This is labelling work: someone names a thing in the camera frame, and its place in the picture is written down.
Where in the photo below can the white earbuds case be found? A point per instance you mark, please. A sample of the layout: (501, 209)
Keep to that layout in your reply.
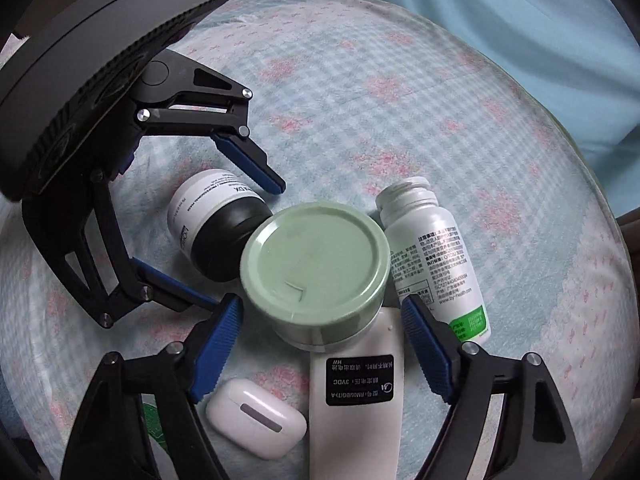
(250, 425)

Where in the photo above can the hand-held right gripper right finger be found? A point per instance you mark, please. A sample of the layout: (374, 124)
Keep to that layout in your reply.
(425, 342)

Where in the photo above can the green and white packet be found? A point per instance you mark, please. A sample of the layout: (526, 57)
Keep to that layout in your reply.
(157, 425)

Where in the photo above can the white remote control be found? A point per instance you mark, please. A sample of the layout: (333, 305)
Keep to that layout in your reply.
(350, 425)

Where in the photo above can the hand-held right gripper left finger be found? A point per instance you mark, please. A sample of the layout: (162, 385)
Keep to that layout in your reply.
(218, 345)

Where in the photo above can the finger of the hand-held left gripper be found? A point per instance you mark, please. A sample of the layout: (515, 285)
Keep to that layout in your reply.
(167, 287)
(252, 162)

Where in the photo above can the green lidded jar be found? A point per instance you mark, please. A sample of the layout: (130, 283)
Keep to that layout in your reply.
(310, 260)

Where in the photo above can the plaid floral bed sheet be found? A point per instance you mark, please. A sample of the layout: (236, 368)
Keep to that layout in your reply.
(375, 110)

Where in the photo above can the light blue cloth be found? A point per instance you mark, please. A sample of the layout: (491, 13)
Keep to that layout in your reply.
(500, 10)

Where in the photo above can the black jar with white label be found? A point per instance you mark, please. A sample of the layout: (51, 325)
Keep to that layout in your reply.
(225, 230)

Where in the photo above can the white plastic bottle green label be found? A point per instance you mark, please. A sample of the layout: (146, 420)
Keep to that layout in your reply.
(425, 245)

